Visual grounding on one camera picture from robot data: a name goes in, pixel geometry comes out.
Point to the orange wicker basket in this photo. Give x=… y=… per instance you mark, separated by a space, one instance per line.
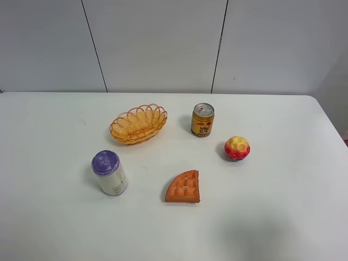
x=138 y=124

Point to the purple lidded white can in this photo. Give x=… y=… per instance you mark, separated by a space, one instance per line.
x=106 y=165

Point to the gold energy drink can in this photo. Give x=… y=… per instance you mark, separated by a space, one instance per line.
x=202 y=119

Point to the red yellow toy apple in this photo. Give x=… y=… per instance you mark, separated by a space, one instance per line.
x=237 y=148

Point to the orange waffle slice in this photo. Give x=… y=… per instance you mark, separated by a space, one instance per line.
x=184 y=188

